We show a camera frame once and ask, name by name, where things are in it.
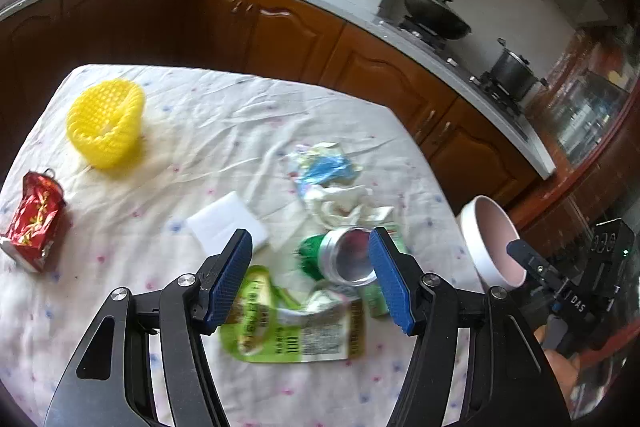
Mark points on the steel cooking pot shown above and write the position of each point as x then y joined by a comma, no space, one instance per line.
512,74

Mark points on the crushed red can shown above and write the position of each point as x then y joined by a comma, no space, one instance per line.
35,217

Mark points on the white printed tablecloth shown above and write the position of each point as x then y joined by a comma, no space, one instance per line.
200,132

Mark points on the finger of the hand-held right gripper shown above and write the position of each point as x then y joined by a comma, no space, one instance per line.
532,262

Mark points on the green snack packet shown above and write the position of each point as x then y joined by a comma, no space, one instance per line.
260,322

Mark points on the person's right hand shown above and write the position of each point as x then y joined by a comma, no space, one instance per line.
562,369

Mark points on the brown wooden kitchen cabinets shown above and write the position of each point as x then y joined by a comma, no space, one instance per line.
280,42

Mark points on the white cup with pink inside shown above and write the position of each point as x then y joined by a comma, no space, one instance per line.
487,237

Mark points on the gas stove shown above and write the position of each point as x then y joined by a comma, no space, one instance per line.
430,39

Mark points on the crumpled white tissue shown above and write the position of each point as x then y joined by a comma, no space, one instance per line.
340,207

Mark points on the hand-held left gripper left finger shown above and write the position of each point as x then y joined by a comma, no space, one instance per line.
230,279

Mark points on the silver tin can green label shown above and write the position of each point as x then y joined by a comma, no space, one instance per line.
345,257

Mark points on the white sponge block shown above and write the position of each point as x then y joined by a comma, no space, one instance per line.
225,217

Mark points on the yellow plastic basket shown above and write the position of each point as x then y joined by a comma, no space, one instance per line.
115,142

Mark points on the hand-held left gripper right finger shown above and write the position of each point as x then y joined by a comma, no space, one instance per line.
392,282

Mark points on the blue and white plastic wrapper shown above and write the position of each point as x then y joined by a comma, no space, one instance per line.
325,167

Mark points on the glass door cabinet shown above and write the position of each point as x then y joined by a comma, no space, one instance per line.
590,107

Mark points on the black wok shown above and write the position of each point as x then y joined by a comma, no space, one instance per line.
435,14

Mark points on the grey kitchen countertop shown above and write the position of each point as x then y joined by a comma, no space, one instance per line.
350,9

